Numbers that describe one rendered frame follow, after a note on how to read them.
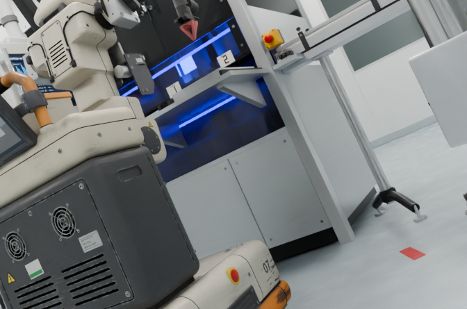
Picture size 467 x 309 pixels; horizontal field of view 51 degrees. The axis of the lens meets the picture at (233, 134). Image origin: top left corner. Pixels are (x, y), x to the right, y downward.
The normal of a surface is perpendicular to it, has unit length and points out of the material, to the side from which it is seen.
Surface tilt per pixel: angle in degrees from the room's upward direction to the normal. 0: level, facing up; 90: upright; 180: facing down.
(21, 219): 90
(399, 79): 90
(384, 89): 90
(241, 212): 90
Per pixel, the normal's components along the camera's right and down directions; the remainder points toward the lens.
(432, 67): -0.45, 0.14
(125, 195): 0.79, -0.39
